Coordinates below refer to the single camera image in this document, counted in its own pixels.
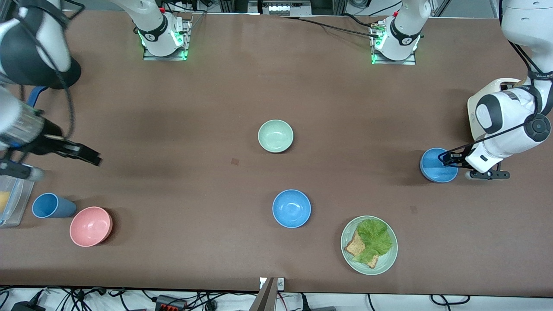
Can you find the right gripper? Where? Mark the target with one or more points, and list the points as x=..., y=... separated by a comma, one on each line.
x=51, y=144

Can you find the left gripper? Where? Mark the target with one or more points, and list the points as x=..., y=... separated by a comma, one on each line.
x=459, y=155

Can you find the blue bowl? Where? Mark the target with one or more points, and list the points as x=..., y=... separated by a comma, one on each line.
x=291, y=208
x=432, y=170

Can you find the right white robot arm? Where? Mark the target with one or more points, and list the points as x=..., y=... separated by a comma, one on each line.
x=151, y=30

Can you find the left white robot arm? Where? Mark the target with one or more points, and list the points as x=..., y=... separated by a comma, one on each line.
x=501, y=116

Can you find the pink bowl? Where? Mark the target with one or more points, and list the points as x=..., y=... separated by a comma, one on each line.
x=90, y=226

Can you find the pale green bowl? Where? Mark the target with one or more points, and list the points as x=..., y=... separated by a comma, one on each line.
x=275, y=136

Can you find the cream white toaster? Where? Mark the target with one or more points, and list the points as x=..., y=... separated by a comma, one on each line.
x=472, y=125

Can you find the blue cup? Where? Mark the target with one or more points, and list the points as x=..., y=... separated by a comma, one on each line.
x=45, y=205

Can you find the clear plastic container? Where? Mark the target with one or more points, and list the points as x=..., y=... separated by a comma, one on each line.
x=17, y=203

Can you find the yellow food piece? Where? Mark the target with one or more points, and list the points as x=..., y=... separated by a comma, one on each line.
x=3, y=202

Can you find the green lettuce leaf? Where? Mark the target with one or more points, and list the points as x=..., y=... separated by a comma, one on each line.
x=375, y=237

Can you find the pale green plate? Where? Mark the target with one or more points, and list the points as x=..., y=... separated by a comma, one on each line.
x=350, y=229

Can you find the brown bread slice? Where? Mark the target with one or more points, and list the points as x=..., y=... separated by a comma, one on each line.
x=355, y=247

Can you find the black power adapter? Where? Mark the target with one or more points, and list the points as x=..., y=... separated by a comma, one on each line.
x=26, y=307

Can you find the grey electrical box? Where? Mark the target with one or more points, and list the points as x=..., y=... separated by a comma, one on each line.
x=285, y=8

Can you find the dark metal pole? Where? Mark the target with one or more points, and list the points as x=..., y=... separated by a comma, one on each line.
x=265, y=298

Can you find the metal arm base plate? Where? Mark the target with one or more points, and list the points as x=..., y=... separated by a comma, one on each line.
x=151, y=57
x=406, y=61

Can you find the white table edge bracket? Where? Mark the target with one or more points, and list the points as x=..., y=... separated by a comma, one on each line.
x=281, y=283

